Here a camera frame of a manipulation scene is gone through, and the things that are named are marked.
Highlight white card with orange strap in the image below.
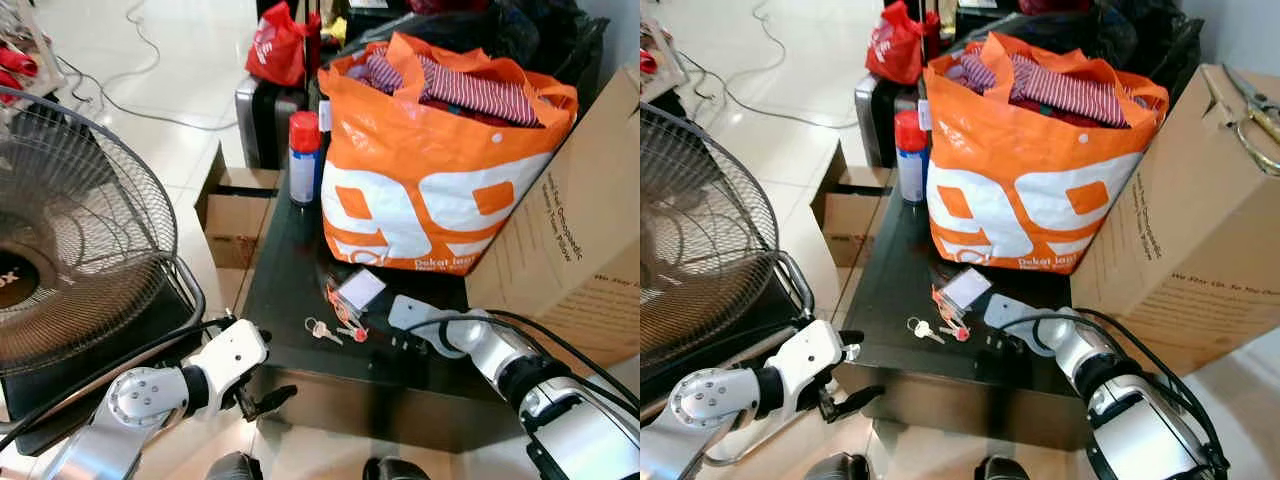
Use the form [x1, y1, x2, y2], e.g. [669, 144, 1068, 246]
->
[325, 268, 388, 323]
[930, 267, 994, 323]

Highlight black robot foot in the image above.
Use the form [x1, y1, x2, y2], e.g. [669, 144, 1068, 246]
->
[974, 455, 1033, 480]
[804, 452, 872, 480]
[204, 451, 264, 480]
[361, 456, 432, 480]

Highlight red plastic bag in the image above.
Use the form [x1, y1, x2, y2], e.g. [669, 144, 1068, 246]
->
[245, 1, 323, 89]
[866, 0, 943, 87]

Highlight spray can with red cap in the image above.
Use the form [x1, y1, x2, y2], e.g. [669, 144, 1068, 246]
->
[894, 109, 930, 205]
[288, 110, 324, 207]

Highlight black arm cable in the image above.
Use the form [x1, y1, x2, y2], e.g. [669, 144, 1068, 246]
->
[410, 308, 641, 413]
[640, 318, 833, 401]
[0, 316, 237, 453]
[1000, 306, 1233, 475]

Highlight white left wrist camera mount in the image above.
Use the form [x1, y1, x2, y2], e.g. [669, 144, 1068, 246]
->
[186, 318, 271, 403]
[766, 319, 853, 411]

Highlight large brown cardboard box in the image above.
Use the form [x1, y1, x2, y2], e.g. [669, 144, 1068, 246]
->
[465, 64, 641, 373]
[1069, 62, 1280, 377]

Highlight red white striped clothing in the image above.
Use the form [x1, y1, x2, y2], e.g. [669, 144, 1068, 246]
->
[347, 52, 546, 129]
[946, 52, 1149, 129]

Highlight metal scissors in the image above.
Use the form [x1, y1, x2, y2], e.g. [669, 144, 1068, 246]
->
[1220, 64, 1280, 178]

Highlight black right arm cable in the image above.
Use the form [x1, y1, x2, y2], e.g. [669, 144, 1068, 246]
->
[1000, 306, 1233, 475]
[410, 308, 641, 413]

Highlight black left robot foot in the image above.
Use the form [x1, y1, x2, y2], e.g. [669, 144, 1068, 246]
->
[204, 451, 264, 480]
[804, 452, 872, 480]

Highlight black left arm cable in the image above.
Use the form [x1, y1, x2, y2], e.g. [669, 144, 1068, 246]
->
[640, 318, 833, 401]
[0, 316, 237, 453]

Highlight black right robot foot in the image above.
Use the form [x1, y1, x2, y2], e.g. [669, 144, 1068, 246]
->
[974, 455, 1033, 480]
[361, 456, 432, 480]

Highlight black table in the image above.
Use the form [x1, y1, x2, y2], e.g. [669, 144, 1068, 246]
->
[836, 170, 1101, 451]
[240, 170, 561, 453]

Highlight grey floor cable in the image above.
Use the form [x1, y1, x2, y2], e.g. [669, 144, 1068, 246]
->
[678, 0, 859, 131]
[55, 0, 241, 132]

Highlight orange and white shopping bag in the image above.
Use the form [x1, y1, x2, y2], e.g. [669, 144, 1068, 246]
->
[318, 32, 580, 276]
[922, 31, 1170, 274]

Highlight black standing fan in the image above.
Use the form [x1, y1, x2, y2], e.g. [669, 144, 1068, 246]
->
[640, 100, 817, 401]
[0, 85, 208, 457]

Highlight small open cardboard box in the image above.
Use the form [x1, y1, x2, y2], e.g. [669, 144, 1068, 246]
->
[810, 140, 897, 301]
[195, 144, 282, 306]

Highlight silver keys with red tag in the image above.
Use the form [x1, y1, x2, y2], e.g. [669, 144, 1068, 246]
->
[304, 316, 370, 346]
[907, 316, 971, 346]

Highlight grey suitcase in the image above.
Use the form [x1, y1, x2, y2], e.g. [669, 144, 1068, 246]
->
[855, 74, 909, 168]
[235, 74, 309, 171]

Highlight shoe rack with red shoes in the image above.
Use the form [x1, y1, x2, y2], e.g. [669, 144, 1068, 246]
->
[0, 0, 57, 103]
[640, 14, 687, 103]

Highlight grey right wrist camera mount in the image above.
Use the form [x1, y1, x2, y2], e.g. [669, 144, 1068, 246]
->
[984, 294, 1053, 343]
[387, 294, 453, 347]

